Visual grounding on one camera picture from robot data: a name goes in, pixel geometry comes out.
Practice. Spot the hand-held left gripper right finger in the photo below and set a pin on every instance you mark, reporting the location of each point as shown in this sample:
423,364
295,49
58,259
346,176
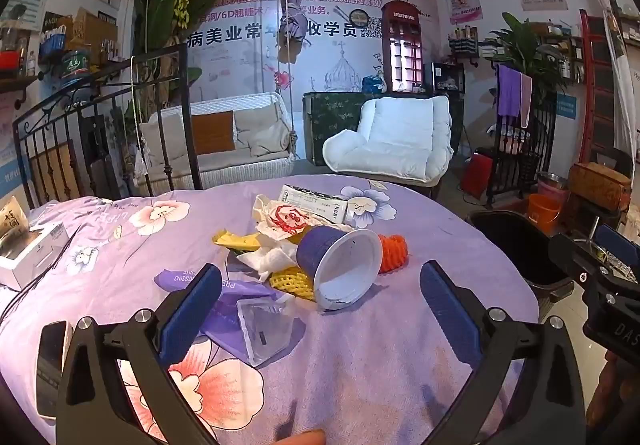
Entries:
450,310

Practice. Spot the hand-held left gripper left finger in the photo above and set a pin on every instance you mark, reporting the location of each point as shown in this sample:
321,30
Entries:
192,307

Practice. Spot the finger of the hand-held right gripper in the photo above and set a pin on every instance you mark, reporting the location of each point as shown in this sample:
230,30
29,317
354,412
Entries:
617,242
572,257

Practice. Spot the purple plastic bag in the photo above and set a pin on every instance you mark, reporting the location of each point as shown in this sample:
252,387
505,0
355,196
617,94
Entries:
227,292

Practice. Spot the black trash bin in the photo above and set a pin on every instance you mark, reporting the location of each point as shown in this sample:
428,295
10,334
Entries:
515,245

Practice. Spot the clear plastic package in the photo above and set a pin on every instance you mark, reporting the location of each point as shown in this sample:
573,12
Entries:
265,335

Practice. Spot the orange foam fruit net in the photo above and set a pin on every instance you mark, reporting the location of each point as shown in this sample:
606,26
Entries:
395,252

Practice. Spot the yellow snack wrapper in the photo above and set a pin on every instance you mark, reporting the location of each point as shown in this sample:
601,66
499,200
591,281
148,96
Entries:
235,240

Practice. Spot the white tissue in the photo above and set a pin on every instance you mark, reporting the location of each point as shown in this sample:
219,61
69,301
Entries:
270,260

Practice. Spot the yellow foam fruit net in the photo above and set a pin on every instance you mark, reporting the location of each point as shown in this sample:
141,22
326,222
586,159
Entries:
287,281

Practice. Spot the white wrapper with red print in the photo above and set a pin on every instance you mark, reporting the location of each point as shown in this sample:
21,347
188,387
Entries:
285,220

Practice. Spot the blue paper cup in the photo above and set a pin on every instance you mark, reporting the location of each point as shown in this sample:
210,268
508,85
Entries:
312,250

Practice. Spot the white tube with green pattern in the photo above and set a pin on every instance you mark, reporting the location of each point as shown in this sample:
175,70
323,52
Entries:
320,205

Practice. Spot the person's right forearm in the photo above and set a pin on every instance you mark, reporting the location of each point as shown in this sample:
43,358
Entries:
620,400

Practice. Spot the person's left hand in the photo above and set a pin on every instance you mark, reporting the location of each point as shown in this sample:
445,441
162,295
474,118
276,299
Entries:
305,439

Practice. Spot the orange plastic bucket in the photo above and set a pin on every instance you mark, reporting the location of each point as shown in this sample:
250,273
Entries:
542,215

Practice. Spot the pink plastic bucket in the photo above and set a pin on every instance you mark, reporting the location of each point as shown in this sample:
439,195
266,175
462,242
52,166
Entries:
557,192

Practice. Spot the purple floral tablecloth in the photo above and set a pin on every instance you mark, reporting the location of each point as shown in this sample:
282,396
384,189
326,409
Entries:
380,350

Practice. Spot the metal basin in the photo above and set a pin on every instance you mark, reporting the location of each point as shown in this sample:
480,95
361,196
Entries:
552,179

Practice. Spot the black iron fence rack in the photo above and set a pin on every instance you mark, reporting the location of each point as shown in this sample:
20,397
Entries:
545,135

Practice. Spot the pink washbasin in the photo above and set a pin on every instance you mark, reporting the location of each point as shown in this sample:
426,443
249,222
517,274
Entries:
515,145

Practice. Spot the red bag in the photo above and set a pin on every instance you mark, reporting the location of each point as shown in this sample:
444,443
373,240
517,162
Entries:
475,175

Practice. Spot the white wicker swing sofa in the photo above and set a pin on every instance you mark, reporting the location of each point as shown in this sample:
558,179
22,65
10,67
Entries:
225,170

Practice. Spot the pink towel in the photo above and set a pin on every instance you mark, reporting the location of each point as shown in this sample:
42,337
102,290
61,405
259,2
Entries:
526,100

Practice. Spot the white cardboard box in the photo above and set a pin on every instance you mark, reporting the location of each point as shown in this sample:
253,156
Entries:
35,250

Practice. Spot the red ladder shelf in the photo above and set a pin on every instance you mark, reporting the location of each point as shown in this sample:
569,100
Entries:
586,75

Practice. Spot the beige cushion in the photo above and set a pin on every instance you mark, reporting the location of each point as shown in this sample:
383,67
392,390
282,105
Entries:
165,137
262,127

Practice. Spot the orange-brown cushion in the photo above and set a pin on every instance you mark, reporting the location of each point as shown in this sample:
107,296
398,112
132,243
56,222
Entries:
212,132

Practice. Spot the purple towel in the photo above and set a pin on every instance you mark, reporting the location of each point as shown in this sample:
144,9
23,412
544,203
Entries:
509,90

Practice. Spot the white padded armchair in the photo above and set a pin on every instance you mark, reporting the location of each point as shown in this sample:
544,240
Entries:
400,135

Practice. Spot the black iron railing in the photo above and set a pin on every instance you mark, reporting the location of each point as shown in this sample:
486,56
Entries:
187,125

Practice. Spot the brown wooden panel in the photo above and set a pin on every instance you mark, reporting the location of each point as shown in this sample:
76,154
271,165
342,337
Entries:
55,175

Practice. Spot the white hanging banner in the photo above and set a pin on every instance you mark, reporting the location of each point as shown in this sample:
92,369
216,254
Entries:
617,50

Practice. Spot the brown paper packet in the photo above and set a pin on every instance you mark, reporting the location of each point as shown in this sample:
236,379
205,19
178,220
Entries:
11,220

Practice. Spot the green potted plant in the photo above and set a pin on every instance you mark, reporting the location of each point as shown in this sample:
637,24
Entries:
520,45

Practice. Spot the green floral cabinet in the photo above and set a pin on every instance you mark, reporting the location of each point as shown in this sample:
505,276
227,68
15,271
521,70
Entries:
330,115

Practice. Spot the teal round tin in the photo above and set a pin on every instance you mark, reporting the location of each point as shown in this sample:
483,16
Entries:
75,67

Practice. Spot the red telephone booth cabinet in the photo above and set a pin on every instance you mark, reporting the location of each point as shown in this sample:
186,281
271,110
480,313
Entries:
402,25

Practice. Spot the brown cardboard box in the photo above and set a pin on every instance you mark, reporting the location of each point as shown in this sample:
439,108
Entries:
95,32

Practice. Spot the banana plant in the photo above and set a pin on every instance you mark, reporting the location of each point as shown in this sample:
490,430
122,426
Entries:
165,10

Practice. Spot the blue wall sign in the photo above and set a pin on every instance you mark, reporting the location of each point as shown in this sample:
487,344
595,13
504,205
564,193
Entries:
566,105

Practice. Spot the black photo frame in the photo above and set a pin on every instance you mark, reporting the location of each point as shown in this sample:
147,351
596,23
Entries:
447,77

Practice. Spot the wall rack with bottles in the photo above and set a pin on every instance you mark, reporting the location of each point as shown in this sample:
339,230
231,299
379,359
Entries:
462,45

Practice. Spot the wooden wall shelf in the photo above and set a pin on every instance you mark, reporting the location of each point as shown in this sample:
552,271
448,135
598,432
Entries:
20,84

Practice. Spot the blue striped wall poster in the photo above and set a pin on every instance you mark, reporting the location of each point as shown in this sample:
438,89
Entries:
25,0

